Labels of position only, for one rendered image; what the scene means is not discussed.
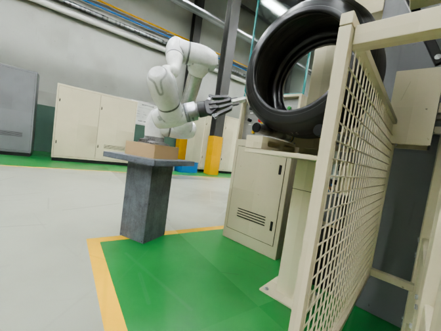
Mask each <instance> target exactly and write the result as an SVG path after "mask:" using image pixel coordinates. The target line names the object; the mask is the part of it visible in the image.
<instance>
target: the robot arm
mask: <svg viewBox="0 0 441 331"><path fill-rule="evenodd" d="M165 56H166V61H167V65H163V66H155V67H153V68H151V69H150V70H149V72H148V75H147V84H148V88H149V91H150V94H151V96H152V98H153V100H154V102H155V104H156V106H157V109H155V110H152V111H151V112H150V113H149V115H148V117H147V120H146V125H145V133H144V138H140V139H139V140H138V142H140V143H148V144H156V145H162V146H169V144H166V143H164V138H165V137H172V138H175V139H191V138H192V137H194V136H195V134H196V125H195V123H194V122H193V121H196V120H199V118H198V117H200V118H204V117H207V116H213V117H214V118H215V120H216V119H217V118H218V117H220V116H222V115H224V114H226V113H228V112H230V111H232V107H233V106H237V105H239V104H240V103H243V102H246V97H240V98H238V97H234V98H231V97H229V95H209V98H208V99H207V100H205V101H199V102H197V103H196V104H195V102H196V98H197V95H198V92H199V89H200V85H201V82H202V79H203V77H205V76H206V74H207V73H208V72H212V71H213V70H214V69H215V68H216V67H217V64H218V55H217V54H216V52H215V51H214V50H212V49H210V48H209V47H206V46H205V45H201V44H199V43H192V42H189V41H186V40H183V39H181V38H179V37H177V36H174V37H172V38H171V39H170V40H168V42H167V45H166V49H165ZM182 64H186V65H188V77H187V80H186V85H185V88H184V92H183V96H182V100H181V102H180V101H179V94H178V93H179V90H178V87H177V81H176V77H177V76H178V75H179V73H180V68H181V66H182ZM212 100H214V101H212ZM219 110H221V111H220V112H217V111H219ZM215 112H217V113H215Z"/></svg>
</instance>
